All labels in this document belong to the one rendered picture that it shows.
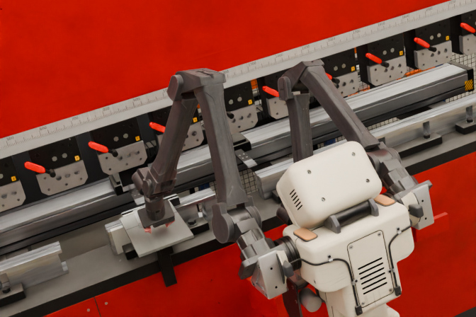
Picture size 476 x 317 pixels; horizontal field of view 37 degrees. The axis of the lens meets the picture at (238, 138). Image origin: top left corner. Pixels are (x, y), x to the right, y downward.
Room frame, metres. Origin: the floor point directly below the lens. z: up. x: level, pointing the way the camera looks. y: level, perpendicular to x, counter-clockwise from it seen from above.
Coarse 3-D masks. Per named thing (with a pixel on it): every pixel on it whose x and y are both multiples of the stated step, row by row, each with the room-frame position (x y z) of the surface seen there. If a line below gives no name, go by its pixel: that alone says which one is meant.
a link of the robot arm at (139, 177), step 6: (144, 168) 1.92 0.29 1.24; (138, 174) 1.92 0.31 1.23; (144, 174) 1.90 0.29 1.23; (132, 180) 1.93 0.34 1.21; (138, 180) 1.90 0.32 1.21; (144, 180) 1.82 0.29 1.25; (150, 180) 1.82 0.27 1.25; (138, 186) 1.89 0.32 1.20; (144, 186) 1.82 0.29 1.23; (150, 186) 1.81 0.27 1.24; (144, 192) 1.83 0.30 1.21; (150, 192) 1.82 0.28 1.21; (162, 192) 1.85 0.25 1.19; (168, 192) 1.86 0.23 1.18
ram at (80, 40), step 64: (0, 0) 2.02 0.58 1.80; (64, 0) 2.07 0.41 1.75; (128, 0) 2.13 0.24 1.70; (192, 0) 2.18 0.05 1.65; (256, 0) 2.25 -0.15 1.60; (320, 0) 2.31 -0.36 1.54; (384, 0) 2.39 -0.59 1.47; (448, 0) 2.46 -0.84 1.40; (0, 64) 2.01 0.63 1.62; (64, 64) 2.06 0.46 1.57; (128, 64) 2.11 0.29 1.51; (192, 64) 2.17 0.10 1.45; (0, 128) 1.99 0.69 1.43
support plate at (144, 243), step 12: (132, 216) 2.08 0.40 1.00; (180, 216) 2.02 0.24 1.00; (132, 228) 2.00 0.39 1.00; (156, 228) 1.97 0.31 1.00; (168, 228) 1.96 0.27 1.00; (180, 228) 1.94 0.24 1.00; (132, 240) 1.93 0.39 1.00; (144, 240) 1.92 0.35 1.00; (156, 240) 1.90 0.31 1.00; (168, 240) 1.89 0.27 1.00; (180, 240) 1.88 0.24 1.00; (144, 252) 1.85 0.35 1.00
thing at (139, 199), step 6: (114, 174) 2.36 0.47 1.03; (114, 180) 2.33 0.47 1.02; (114, 186) 2.29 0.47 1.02; (120, 186) 2.28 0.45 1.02; (120, 192) 2.28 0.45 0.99; (126, 192) 2.29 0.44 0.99; (132, 192) 2.24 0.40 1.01; (138, 192) 2.23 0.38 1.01; (138, 198) 2.19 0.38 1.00; (138, 204) 2.15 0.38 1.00
